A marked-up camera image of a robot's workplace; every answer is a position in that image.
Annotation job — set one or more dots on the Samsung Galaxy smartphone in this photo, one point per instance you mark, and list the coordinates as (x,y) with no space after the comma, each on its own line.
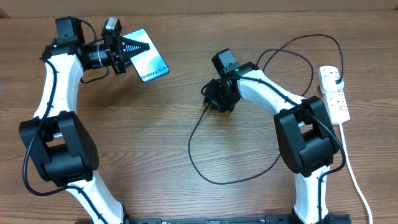
(149,64)

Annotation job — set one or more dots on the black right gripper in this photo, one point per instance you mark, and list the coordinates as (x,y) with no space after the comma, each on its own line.
(213,100)

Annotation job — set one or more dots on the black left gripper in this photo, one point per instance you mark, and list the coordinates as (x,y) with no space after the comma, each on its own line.
(120,49)

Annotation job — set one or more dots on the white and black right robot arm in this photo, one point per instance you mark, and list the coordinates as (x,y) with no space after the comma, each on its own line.
(306,139)

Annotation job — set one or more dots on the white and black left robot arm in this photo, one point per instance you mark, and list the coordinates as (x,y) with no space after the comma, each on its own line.
(57,142)

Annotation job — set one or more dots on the white charger plug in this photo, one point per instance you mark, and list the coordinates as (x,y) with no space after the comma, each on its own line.
(331,84)

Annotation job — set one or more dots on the white power strip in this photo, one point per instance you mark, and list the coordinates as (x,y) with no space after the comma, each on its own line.
(335,103)

